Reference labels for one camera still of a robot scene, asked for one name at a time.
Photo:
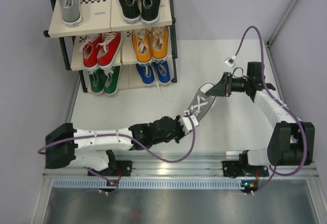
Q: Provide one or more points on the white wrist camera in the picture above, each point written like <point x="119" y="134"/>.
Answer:
<point x="230" y="61"/>
<point x="188" y="123"/>

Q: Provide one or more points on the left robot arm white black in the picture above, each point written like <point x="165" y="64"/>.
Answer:
<point x="67" y="146"/>

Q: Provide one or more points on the red canvas sneaker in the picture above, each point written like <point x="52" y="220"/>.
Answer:
<point x="108" y="49"/>
<point x="89" y="49"/>

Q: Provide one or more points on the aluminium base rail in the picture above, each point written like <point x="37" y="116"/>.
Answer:
<point x="196" y="165"/>

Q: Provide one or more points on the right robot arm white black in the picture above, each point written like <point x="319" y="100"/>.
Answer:
<point x="292" y="140"/>

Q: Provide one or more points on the beige shoe shelf black frame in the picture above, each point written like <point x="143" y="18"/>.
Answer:
<point x="99" y="16"/>

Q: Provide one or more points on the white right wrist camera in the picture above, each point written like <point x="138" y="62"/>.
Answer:
<point x="230" y="61"/>

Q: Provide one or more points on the white slotted cable duct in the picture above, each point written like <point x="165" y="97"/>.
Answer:
<point x="152" y="184"/>

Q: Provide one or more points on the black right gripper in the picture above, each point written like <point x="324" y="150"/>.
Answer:
<point x="224" y="88"/>

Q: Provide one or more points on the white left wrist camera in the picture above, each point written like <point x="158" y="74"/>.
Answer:
<point x="188" y="123"/>

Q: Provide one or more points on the grey canvas sneaker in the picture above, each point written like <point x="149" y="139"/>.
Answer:
<point x="71" y="12"/>
<point x="201" y="103"/>

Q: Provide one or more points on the green canvas sneaker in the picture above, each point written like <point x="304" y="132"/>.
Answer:
<point x="111" y="82"/>
<point x="96" y="81"/>

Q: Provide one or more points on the orange canvas sneaker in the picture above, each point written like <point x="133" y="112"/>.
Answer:
<point x="141" y="45"/>
<point x="160" y="39"/>

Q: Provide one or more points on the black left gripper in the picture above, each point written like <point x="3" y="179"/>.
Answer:
<point x="181" y="131"/>

